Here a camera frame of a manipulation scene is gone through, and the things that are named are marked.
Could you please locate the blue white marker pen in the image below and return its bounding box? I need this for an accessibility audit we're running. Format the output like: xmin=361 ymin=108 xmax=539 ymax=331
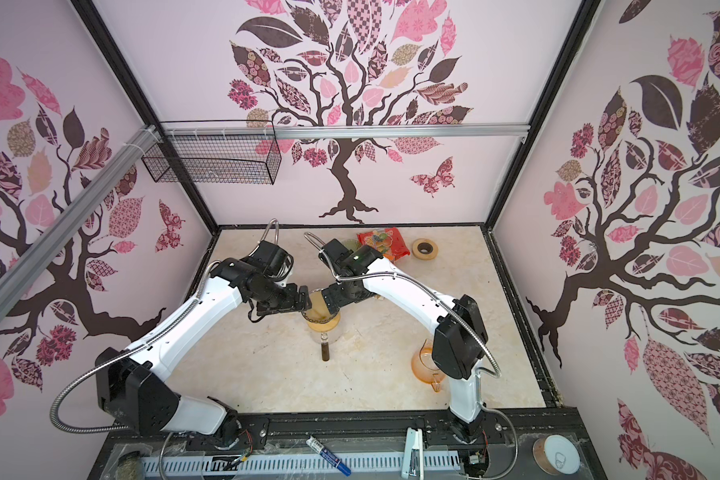
xmin=306 ymin=436 xmax=352 ymax=477

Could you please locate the right metal conduit cable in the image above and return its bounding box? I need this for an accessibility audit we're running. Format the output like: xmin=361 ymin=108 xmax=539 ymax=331
xmin=303 ymin=231 xmax=504 ymax=379

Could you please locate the clear glass carafe brown handle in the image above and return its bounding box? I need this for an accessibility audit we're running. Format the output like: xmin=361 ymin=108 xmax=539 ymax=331
xmin=310 ymin=328 xmax=342 ymax=362

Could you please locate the left aluminium rail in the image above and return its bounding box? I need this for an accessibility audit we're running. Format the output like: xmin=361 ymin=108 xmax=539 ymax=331
xmin=0 ymin=125 xmax=160 ymax=323

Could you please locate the brown paper coffee filter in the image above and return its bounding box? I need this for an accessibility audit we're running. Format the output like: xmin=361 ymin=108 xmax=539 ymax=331
xmin=303 ymin=290 xmax=334 ymax=324

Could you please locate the clear ribbed glass dripper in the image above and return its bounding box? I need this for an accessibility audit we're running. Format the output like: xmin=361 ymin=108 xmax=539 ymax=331
xmin=302 ymin=301 xmax=340 ymax=326

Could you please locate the red snack bag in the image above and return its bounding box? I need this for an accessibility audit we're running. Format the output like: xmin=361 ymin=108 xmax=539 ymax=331
xmin=357 ymin=227 xmax=411 ymax=262

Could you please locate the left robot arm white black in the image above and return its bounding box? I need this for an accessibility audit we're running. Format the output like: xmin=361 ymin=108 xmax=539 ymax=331
xmin=95 ymin=241 xmax=310 ymax=443

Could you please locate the white slotted cable duct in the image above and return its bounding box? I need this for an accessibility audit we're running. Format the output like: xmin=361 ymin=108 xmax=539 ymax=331
xmin=143 ymin=451 xmax=461 ymax=479

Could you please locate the orange glass pitcher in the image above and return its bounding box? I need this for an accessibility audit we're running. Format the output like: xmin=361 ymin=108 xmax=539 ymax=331
xmin=411 ymin=339 xmax=446 ymax=392

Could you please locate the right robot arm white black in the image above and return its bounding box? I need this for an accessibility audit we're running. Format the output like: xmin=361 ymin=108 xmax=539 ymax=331
xmin=318 ymin=240 xmax=501 ymax=443

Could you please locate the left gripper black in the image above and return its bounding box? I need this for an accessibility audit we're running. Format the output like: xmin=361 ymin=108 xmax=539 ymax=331
xmin=250 ymin=277 xmax=310 ymax=315

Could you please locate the aluminium rail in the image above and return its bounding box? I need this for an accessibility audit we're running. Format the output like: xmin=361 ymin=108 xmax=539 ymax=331
xmin=0 ymin=125 xmax=160 ymax=323
xmin=162 ymin=123 xmax=530 ymax=140

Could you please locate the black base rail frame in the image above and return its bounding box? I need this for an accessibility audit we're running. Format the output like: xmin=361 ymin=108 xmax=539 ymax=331
xmin=89 ymin=407 xmax=606 ymax=479

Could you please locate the back aluminium rail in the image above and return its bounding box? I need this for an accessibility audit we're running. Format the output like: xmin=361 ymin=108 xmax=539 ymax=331
xmin=162 ymin=123 xmax=530 ymax=140

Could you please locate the black wire basket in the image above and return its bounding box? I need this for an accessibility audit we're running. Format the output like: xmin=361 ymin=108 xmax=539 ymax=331
xmin=141 ymin=120 xmax=282 ymax=185

